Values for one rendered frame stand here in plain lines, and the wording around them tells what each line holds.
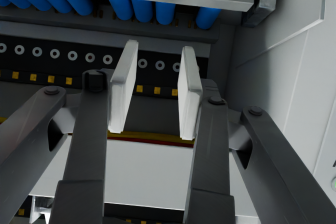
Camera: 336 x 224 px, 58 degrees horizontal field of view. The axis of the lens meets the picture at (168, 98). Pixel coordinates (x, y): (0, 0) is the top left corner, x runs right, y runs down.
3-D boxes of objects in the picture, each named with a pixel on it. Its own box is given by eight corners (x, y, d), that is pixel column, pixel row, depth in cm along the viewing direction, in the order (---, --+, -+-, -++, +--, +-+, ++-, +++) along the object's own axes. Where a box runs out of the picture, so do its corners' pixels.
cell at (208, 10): (196, 10, 31) (206, -16, 25) (214, 12, 31) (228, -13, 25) (194, 28, 31) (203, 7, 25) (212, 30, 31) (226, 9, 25)
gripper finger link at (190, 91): (188, 89, 15) (203, 91, 15) (182, 45, 21) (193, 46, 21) (180, 140, 16) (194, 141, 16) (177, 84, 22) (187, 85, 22)
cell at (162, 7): (169, 4, 31) (171, -24, 25) (176, 20, 31) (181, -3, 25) (153, 11, 31) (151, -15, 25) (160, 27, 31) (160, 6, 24)
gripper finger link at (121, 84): (122, 134, 16) (107, 133, 16) (135, 80, 22) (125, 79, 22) (125, 82, 14) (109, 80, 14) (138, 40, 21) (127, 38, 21)
